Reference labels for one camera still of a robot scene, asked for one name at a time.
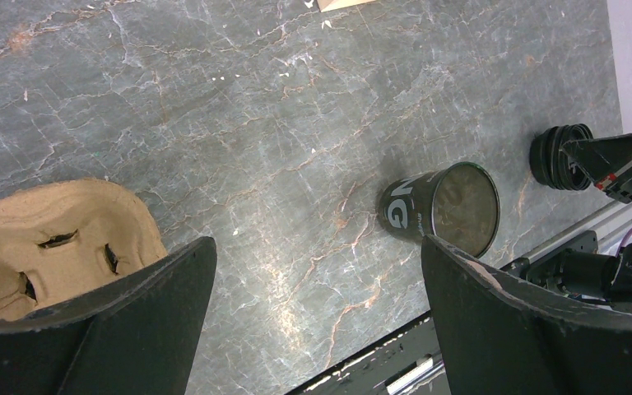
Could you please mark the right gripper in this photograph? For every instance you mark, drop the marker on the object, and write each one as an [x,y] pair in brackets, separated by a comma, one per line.
[607,162]

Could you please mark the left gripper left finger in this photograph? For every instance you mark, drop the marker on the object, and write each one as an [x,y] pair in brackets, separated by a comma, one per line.
[136,335]

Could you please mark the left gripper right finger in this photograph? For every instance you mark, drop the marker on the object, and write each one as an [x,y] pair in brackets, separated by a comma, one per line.
[500,334]

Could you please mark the black coffee cup with print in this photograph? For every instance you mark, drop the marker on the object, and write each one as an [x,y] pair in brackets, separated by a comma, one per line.
[460,205]

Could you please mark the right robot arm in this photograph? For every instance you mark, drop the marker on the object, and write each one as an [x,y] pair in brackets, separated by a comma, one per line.
[573,270]

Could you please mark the brown paper takeout bag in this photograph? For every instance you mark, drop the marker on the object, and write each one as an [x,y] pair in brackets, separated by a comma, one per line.
[332,5]

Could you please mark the brown cardboard cup carrier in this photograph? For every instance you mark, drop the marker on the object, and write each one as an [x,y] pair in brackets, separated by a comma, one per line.
[59,241]

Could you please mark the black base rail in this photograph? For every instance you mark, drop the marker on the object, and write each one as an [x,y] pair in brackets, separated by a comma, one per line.
[406,361]

